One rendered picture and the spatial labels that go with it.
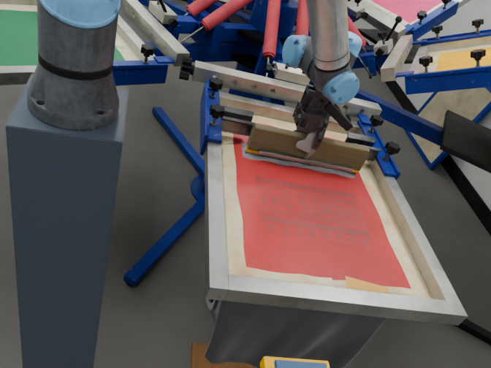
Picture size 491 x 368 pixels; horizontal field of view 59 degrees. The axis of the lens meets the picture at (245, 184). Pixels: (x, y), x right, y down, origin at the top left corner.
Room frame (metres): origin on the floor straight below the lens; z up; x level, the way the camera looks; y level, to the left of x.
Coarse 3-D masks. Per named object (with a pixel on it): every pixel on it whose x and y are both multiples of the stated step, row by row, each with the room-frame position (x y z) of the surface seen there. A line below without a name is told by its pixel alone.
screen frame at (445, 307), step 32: (224, 96) 1.27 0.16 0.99; (352, 128) 1.39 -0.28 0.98; (384, 192) 1.10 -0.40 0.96; (224, 224) 0.70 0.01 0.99; (416, 224) 0.96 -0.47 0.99; (224, 256) 0.61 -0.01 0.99; (416, 256) 0.86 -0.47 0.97; (224, 288) 0.53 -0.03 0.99; (256, 288) 0.56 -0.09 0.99; (288, 288) 0.59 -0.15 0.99; (320, 288) 0.62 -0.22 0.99; (448, 288) 0.76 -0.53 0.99; (416, 320) 0.66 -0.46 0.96; (448, 320) 0.69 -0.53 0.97
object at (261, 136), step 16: (256, 128) 1.04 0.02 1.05; (272, 128) 1.07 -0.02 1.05; (256, 144) 1.04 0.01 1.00; (272, 144) 1.06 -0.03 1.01; (288, 144) 1.07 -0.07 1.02; (320, 144) 1.09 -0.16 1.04; (336, 144) 1.11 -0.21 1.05; (352, 144) 1.14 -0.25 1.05; (320, 160) 1.10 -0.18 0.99; (336, 160) 1.12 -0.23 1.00; (352, 160) 1.13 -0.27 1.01
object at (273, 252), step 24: (240, 144) 1.09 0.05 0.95; (240, 168) 0.97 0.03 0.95; (264, 168) 1.01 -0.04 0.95; (288, 168) 1.06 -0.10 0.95; (240, 192) 0.87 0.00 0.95; (264, 240) 0.74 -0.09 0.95; (288, 240) 0.76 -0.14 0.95; (312, 240) 0.79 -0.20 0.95; (264, 264) 0.66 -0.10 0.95; (288, 264) 0.69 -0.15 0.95; (312, 264) 0.72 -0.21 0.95
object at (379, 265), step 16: (304, 176) 1.05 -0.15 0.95; (320, 176) 1.08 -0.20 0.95; (336, 176) 1.11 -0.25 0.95; (352, 192) 1.06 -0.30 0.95; (368, 208) 1.01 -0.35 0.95; (368, 224) 0.94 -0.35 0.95; (384, 240) 0.89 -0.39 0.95; (336, 256) 0.77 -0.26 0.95; (352, 256) 0.79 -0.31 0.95; (368, 256) 0.81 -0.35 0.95; (384, 256) 0.83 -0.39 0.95; (336, 272) 0.72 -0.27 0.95; (352, 272) 0.74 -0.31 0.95; (368, 272) 0.76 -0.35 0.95; (384, 272) 0.78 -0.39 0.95; (400, 272) 0.80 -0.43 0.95
